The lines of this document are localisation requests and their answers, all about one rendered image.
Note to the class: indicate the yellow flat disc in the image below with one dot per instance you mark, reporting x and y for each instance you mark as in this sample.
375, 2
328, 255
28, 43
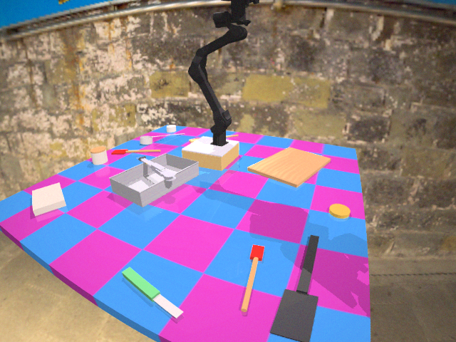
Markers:
339, 211

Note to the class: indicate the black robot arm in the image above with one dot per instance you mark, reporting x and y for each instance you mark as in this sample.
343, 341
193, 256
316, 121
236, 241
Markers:
222, 118

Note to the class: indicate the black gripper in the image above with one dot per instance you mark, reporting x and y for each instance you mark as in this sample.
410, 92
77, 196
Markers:
237, 4

